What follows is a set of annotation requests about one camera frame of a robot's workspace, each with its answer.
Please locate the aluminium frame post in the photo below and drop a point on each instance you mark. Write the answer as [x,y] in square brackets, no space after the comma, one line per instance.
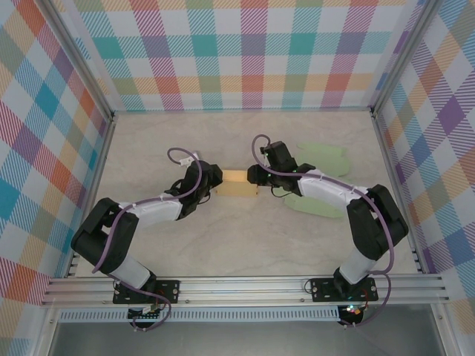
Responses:
[79,59]
[404,55]

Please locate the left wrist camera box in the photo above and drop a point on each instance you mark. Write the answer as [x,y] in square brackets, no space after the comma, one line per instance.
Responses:
[185,160]

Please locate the grey metal panel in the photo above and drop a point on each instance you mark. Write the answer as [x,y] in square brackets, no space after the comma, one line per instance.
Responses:
[241,339]

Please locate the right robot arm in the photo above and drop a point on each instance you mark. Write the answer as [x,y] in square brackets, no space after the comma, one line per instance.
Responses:
[326,191]

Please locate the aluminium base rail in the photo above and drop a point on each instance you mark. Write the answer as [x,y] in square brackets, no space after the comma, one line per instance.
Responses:
[241,289]

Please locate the orange paper box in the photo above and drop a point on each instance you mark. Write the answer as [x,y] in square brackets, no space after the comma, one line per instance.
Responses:
[237,183]

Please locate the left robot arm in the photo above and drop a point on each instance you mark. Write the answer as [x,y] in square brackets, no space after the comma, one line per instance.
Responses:
[159,213]

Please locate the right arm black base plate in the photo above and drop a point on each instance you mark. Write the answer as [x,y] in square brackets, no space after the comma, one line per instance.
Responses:
[323,289]

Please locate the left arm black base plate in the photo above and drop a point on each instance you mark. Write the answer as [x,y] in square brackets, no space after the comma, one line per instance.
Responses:
[168,291]

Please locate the green paper box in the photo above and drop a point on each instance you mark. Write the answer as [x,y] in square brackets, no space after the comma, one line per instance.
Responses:
[323,154]

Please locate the aluminium table edge rail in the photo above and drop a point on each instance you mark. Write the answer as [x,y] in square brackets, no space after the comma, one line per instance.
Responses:
[95,185]
[396,185]

